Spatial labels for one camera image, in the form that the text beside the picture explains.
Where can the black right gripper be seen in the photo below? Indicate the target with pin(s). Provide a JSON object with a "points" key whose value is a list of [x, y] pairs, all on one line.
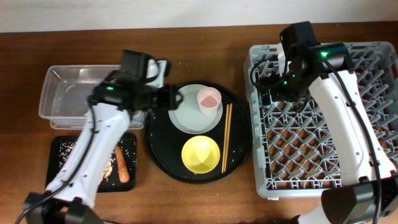
{"points": [[277, 92]]}

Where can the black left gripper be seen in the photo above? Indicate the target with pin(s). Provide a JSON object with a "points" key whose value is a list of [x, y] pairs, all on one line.
{"points": [[168, 101]]}

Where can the grey round plate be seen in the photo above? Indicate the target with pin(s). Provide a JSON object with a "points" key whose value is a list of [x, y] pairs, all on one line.
{"points": [[188, 117]]}

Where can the pink plastic cup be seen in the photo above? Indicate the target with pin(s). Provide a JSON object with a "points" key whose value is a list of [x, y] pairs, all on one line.
{"points": [[209, 100]]}

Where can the yellow plastic bowl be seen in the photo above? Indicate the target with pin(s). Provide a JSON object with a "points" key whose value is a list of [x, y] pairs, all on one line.
{"points": [[200, 154]]}

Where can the orange carrot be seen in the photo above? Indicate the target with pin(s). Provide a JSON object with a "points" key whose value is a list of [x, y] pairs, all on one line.
{"points": [[122, 167]]}

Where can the pile of peanut shells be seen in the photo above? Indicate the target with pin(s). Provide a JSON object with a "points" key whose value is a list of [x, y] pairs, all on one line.
{"points": [[108, 170]]}

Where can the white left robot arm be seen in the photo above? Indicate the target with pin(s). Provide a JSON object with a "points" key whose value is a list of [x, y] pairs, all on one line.
{"points": [[70, 196]]}

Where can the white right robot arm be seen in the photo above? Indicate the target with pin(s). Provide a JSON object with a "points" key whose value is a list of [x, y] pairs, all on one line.
{"points": [[369, 178]]}

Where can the grey plastic dishwasher rack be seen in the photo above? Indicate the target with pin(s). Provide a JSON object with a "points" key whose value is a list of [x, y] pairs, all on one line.
{"points": [[293, 153]]}

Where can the round black tray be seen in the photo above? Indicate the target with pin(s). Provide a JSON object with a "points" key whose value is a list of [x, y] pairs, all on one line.
{"points": [[164, 141]]}

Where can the right wooden chopstick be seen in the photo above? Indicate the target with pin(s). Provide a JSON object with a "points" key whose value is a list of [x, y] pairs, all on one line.
{"points": [[228, 134]]}

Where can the black rectangular tray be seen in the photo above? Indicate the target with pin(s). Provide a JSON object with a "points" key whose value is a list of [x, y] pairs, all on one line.
{"points": [[62, 146]]}

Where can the clear plastic bin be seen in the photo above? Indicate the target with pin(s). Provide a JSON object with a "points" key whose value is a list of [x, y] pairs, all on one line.
{"points": [[65, 92]]}

